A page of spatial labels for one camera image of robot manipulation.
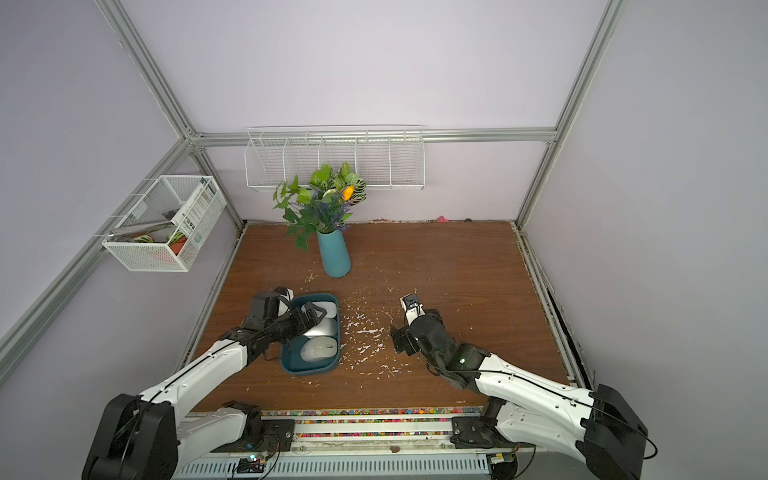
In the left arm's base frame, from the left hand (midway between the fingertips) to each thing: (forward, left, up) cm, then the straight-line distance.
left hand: (316, 320), depth 86 cm
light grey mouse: (-7, 0, -4) cm, 8 cm away
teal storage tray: (-9, +8, -7) cm, 14 cm away
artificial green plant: (+21, -4, +25) cm, 33 cm away
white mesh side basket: (+16, +34, +24) cm, 45 cm away
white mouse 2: (-1, -2, -3) cm, 4 cm away
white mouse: (+6, -3, -4) cm, 8 cm away
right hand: (-4, -26, +5) cm, 26 cm away
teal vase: (+21, -5, +4) cm, 22 cm away
